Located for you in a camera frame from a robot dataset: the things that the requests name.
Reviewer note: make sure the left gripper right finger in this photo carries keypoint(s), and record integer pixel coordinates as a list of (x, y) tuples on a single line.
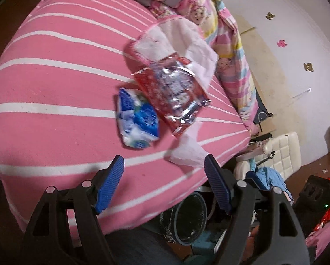
[(263, 228)]

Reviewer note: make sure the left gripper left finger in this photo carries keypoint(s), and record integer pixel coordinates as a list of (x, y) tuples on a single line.
[(64, 228)]

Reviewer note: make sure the white tissue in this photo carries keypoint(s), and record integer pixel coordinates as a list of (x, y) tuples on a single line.
[(188, 151)]

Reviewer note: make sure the blue white plastic wrapper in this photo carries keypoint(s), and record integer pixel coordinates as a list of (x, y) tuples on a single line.
[(137, 119)]

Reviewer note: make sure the red snack wrapper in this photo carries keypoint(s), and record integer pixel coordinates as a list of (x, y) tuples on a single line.
[(172, 88)]

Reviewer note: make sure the white pink-edged cloth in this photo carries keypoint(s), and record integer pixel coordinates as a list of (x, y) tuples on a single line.
[(176, 34)]

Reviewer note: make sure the black round trash bin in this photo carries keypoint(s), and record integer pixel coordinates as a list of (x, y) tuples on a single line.
[(184, 222)]

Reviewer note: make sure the blue cloth on chair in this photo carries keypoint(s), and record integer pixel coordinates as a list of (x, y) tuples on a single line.
[(266, 178)]

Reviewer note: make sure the cream leather office chair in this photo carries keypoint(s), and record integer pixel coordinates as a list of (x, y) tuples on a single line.
[(281, 153)]

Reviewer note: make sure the dark blue pillow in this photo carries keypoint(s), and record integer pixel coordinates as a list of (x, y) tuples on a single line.
[(262, 113)]

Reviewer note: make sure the pink striped bed mattress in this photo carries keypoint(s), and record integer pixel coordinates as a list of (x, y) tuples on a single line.
[(59, 78)]

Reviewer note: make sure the colourful cartoon quilt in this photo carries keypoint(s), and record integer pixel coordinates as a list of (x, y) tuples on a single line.
[(221, 33)]

